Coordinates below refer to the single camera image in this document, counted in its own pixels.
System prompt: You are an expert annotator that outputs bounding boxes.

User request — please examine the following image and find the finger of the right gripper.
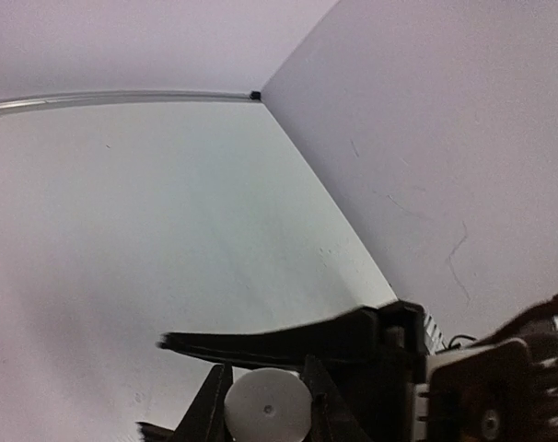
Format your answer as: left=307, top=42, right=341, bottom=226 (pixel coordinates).
left=157, top=308, right=379, bottom=368

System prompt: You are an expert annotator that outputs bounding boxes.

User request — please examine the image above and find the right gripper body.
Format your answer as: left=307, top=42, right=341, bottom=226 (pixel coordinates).
left=343, top=301, right=426, bottom=441

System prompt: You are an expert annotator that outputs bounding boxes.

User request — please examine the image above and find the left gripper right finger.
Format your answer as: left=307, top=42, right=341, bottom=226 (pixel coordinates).
left=300, top=355, right=366, bottom=442

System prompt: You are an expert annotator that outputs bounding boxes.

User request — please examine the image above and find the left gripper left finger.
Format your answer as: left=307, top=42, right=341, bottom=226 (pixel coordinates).
left=136, top=364, right=233, bottom=442

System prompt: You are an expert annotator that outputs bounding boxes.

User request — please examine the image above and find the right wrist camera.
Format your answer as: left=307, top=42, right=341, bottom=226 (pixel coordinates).
left=424, top=285, right=558, bottom=442

